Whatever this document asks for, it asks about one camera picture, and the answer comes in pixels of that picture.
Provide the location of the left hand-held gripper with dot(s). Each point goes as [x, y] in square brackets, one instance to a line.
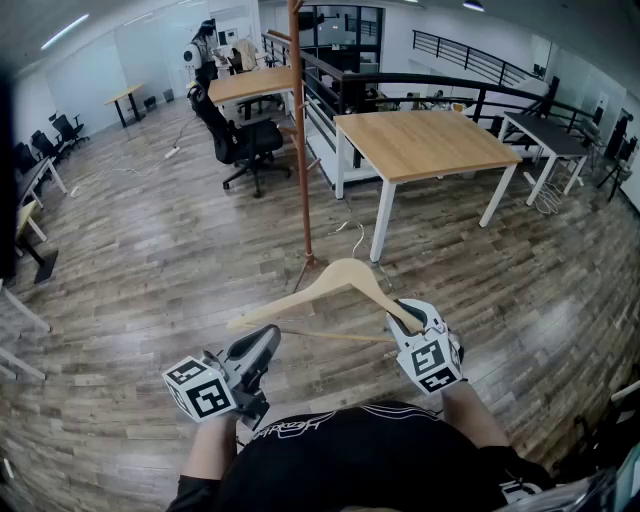
[210, 395]

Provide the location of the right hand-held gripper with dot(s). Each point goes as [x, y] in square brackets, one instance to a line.
[430, 360]

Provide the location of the light wooden clothes hanger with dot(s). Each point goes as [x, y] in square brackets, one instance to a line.
[350, 272]

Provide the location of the brown wooden coat rack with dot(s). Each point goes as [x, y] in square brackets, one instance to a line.
[302, 150]

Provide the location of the person's right forearm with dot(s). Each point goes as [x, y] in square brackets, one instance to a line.
[470, 415]

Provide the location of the person's left forearm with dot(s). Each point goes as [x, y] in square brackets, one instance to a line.
[212, 445]

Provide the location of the person's black printed shirt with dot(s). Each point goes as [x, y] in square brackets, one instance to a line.
[350, 465]

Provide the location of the square wooden table white legs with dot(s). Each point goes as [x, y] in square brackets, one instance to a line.
[425, 145]

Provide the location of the black high-back office chair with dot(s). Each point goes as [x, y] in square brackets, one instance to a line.
[250, 140]

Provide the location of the dark grey table white legs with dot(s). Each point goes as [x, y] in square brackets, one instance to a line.
[545, 132]

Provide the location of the black curved stair railing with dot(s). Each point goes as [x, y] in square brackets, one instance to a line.
[425, 77]

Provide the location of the black tripod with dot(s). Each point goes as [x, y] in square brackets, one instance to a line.
[616, 172]

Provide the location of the long wooden table white legs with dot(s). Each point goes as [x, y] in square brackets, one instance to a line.
[250, 82]

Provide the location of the small yellow table black base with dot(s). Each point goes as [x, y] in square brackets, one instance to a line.
[27, 212]

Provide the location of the black balcony railing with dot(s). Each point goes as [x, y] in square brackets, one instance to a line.
[470, 52]

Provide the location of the long dark table white legs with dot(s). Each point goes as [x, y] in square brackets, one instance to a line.
[40, 172]

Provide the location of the small wooden desk black legs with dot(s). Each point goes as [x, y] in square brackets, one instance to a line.
[122, 92]

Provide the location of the beige jacket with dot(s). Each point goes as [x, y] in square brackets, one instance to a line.
[246, 55]

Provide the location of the long ceiling light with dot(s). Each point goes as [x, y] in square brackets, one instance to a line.
[65, 31]
[472, 5]

